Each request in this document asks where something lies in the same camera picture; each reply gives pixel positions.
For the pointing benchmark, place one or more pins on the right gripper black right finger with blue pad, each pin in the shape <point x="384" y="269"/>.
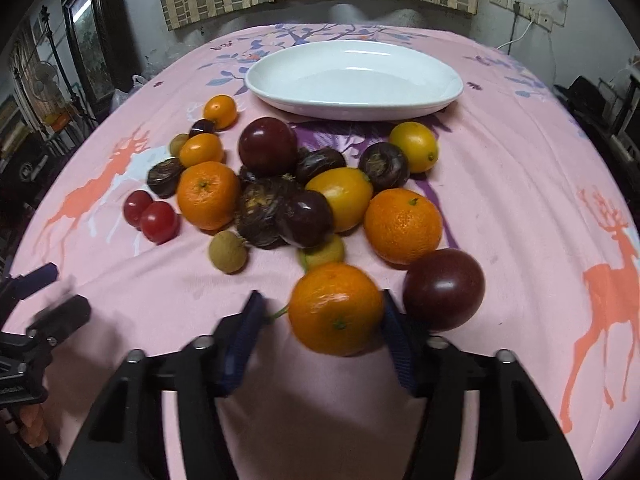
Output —
<point x="483" y="416"/>

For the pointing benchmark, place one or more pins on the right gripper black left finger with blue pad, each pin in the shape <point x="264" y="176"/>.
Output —
<point x="124" y="434"/>

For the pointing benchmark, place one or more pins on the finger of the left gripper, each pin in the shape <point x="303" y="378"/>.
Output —
<point x="17" y="288"/>
<point x="54" y="324"/>

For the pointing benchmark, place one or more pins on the red cherry tomato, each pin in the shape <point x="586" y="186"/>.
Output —
<point x="135" y="205"/>
<point x="159" y="223"/>

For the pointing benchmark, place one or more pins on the large dark purple plum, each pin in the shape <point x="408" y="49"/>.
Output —
<point x="443" y="289"/>

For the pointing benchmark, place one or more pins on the tan longan front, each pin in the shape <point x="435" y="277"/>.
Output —
<point x="227" y="252"/>

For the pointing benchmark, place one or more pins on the small green longan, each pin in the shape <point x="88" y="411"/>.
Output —
<point x="176" y="144"/>

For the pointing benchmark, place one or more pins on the small orange kumquat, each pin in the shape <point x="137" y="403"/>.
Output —
<point x="205" y="147"/>
<point x="221" y="111"/>

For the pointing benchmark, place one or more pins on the large mandarin orange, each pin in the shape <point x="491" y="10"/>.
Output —
<point x="402" y="226"/>

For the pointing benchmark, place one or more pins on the dark water chestnut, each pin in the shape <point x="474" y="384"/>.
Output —
<point x="385" y="166"/>
<point x="313" y="163"/>
<point x="163" y="178"/>
<point x="255" y="219"/>

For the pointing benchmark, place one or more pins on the small dark plum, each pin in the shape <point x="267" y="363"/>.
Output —
<point x="305" y="219"/>

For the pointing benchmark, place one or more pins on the dark purple plum top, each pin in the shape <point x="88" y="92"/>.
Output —
<point x="268" y="147"/>

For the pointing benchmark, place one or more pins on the yellow lemon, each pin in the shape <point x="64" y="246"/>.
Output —
<point x="348" y="191"/>
<point x="418" y="143"/>

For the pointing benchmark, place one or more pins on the yellow-green longan with stem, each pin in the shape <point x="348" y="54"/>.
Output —
<point x="331" y="250"/>

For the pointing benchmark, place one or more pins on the person's left hand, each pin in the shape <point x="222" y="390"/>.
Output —
<point x="33" y="430"/>

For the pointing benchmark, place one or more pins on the white plastic bag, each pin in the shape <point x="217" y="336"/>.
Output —
<point x="119" y="97"/>

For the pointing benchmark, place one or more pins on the dark framed cabinet door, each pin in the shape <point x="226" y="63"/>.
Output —
<point x="102" y="48"/>

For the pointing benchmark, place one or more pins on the small dark grape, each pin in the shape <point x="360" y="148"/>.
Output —
<point x="202" y="126"/>

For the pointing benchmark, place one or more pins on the pink printed tablecloth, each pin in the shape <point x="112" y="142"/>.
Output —
<point x="520" y="188"/>

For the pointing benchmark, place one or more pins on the white oval plate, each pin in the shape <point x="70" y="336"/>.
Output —
<point x="354" y="81"/>

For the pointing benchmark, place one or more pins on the white wall power strip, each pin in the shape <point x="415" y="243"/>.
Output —
<point x="535" y="14"/>

